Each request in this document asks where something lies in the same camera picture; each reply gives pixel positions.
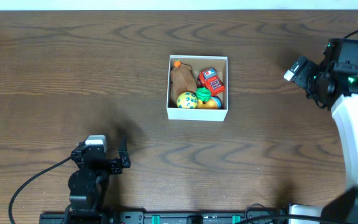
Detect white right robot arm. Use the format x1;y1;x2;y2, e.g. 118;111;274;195
284;38;358;223

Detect yellow ball with blue marks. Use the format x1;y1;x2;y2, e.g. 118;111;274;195
177;91;198;109

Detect brown plush toy with carrot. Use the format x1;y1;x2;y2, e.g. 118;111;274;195
170;60;197;102

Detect white cardboard box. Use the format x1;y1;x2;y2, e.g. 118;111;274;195
166;55;229;121

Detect red toy fire truck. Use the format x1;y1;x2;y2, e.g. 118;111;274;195
197;68;225;96

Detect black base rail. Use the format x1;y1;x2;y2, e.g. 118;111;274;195
39;203;292;224

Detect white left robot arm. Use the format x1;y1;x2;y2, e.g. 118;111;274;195
62;135;131;224

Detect green ridged toy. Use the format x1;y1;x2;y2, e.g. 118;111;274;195
195;87;212;103

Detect yellow rubber duck toy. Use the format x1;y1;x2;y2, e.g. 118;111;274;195
196;96;222;110

